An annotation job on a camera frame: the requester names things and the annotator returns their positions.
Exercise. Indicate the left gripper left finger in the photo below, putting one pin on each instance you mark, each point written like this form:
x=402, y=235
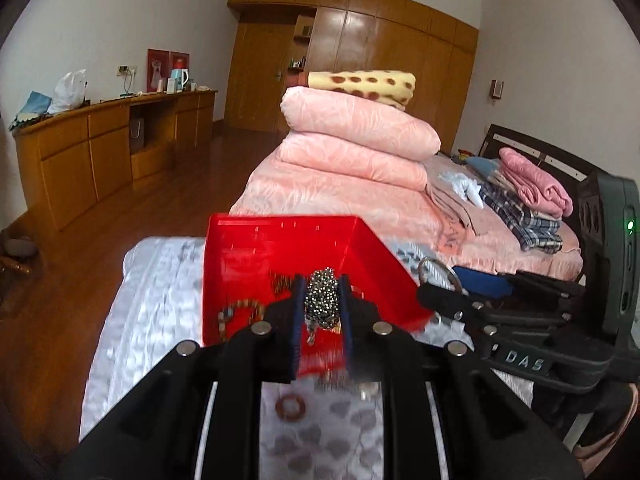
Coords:
x=196, y=414

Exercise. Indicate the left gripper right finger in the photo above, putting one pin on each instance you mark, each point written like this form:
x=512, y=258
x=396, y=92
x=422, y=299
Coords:
x=446, y=414

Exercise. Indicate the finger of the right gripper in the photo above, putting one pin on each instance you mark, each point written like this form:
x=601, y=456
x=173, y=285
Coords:
x=492, y=286
x=450, y=303

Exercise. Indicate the silver plain bangle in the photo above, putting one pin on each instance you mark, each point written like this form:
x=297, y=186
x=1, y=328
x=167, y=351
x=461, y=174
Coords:
x=434, y=272

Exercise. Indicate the pink bed sheet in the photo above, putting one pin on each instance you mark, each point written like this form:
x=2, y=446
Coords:
x=277, y=188

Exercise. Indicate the blue plaid garment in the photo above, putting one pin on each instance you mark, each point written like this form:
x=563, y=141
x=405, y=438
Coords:
x=531, y=231

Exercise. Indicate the pink folded garment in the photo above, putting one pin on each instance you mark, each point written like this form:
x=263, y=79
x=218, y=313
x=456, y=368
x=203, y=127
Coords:
x=536, y=188

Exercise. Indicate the white grey leaf bedspread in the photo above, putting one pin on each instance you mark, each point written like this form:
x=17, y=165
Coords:
x=306, y=433

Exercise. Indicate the silver wristwatch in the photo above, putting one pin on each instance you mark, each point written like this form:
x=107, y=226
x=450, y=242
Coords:
x=339, y=380

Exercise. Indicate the lower pink folded quilt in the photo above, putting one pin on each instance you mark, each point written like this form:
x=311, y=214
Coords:
x=330, y=154

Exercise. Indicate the dark wooden headboard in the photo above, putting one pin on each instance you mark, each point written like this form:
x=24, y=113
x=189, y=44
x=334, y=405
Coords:
x=567, y=168

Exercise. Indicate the red tin box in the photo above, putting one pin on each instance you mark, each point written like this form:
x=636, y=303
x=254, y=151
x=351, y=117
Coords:
x=242, y=253

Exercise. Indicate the yellow brown spotted blanket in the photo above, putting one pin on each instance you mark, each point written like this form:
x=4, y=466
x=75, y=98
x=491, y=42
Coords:
x=389, y=87

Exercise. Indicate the long wooden sideboard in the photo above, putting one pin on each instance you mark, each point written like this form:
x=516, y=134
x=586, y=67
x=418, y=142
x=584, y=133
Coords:
x=71, y=162

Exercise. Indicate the small grey gift bag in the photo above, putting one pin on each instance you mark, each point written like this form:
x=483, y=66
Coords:
x=136, y=135

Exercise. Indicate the wooden wardrobe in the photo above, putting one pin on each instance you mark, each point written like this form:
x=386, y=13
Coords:
x=279, y=39

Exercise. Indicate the light blue kettle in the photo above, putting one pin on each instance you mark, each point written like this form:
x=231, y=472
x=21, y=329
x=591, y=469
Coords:
x=180, y=74

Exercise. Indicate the white plastic bag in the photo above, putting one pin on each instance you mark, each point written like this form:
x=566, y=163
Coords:
x=69, y=93

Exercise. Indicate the blue folded cloth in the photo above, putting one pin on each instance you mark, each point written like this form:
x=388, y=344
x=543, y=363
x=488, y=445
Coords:
x=34, y=110

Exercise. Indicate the red picture frames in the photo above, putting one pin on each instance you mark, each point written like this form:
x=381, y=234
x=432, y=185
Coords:
x=160, y=64

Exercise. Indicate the wall switch panel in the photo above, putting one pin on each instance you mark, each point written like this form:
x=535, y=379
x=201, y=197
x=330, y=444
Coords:
x=496, y=89

